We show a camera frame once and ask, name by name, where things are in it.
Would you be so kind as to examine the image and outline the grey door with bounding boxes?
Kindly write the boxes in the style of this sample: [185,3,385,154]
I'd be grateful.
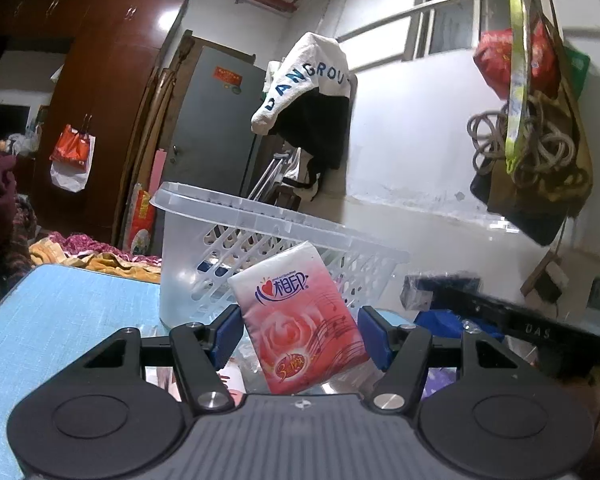
[167,45,271,211]

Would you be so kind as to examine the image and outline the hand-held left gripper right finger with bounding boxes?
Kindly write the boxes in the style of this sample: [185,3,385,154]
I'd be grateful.
[357,305,536,411]

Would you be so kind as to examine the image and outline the wooden planks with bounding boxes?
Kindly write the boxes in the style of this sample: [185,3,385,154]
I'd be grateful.
[115,30,196,246]

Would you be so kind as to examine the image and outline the clear plastic basket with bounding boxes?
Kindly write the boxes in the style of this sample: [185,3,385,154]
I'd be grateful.
[149,181,411,328]

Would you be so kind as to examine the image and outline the yellow floral blanket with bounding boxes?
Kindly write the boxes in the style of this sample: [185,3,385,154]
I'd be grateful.
[30,231,162,283]

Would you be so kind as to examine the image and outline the blue printed bag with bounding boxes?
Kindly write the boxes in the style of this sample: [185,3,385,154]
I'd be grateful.
[414,309,468,333]

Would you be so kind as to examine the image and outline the green bag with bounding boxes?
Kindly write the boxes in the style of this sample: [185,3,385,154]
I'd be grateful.
[565,45,592,101]

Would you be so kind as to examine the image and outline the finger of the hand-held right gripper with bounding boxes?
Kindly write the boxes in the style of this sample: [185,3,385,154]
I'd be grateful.
[402,271,482,313]

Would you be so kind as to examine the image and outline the orange and white shopping bag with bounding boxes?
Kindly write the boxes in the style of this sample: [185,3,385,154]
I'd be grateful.
[49,124,97,193]

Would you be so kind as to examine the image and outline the metal rail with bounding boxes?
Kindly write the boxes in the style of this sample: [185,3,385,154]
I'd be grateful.
[337,0,600,43]

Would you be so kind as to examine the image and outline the brown wooden wardrobe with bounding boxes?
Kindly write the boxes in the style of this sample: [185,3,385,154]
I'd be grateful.
[0,0,190,256]

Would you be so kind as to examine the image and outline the metal crutches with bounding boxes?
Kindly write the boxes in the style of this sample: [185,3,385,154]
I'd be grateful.
[247,147,301,206]

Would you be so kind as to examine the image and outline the red printed sack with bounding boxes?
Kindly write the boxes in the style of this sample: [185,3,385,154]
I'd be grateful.
[122,182,158,256]

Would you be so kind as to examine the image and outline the yellow-green strap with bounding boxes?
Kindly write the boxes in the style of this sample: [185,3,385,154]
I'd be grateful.
[505,0,531,176]

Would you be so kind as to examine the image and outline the window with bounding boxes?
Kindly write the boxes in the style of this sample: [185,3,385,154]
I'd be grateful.
[412,0,546,58]

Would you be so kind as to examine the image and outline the pink tissue packet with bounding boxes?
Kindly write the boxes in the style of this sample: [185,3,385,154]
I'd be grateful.
[228,241,370,395]

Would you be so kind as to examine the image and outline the coiled rope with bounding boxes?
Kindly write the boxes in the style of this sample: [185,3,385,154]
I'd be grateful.
[467,92,588,186]

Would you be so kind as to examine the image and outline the dark red cloth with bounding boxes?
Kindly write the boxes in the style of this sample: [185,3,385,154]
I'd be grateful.
[0,150,38,271]

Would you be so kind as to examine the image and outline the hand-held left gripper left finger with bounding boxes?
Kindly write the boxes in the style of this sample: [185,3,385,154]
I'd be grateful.
[72,304,244,416]

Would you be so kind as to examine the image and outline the red plastic bag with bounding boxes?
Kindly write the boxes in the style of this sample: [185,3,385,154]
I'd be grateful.
[472,22,563,101]

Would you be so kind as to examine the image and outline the white and black jacket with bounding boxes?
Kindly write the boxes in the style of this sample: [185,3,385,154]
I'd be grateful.
[251,31,357,202]

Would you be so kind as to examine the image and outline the brown hanging bag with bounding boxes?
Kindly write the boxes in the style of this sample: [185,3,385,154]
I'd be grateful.
[470,80,593,247]

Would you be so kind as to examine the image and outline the wooden stick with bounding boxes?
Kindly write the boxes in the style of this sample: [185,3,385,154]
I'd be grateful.
[520,250,567,305]

